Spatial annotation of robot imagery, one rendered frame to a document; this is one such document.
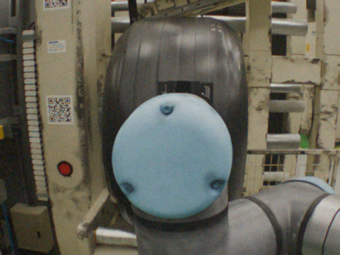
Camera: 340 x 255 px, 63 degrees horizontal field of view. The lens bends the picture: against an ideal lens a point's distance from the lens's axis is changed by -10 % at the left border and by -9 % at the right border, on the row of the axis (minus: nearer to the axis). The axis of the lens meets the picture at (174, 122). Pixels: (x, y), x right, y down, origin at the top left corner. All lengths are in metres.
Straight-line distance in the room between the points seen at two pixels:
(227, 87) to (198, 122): 0.39
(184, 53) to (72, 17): 0.32
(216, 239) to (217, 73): 0.39
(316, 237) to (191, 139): 0.15
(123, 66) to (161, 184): 0.43
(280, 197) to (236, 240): 0.07
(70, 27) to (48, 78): 0.14
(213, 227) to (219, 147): 0.07
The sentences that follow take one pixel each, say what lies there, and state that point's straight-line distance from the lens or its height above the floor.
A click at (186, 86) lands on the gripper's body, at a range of 0.33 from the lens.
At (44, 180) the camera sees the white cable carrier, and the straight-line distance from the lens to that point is 0.90.
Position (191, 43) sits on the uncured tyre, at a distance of 0.61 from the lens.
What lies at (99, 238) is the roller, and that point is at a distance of 0.81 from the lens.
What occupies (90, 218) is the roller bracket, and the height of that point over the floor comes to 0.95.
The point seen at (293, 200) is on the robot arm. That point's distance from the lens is 0.30.
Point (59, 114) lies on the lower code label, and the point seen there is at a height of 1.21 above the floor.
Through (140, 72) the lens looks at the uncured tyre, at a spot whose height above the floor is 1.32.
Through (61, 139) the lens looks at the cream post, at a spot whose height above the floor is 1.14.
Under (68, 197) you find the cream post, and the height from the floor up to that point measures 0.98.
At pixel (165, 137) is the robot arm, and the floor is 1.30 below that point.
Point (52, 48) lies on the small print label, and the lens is 0.80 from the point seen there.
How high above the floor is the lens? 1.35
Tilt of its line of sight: 13 degrees down
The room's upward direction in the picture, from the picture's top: straight up
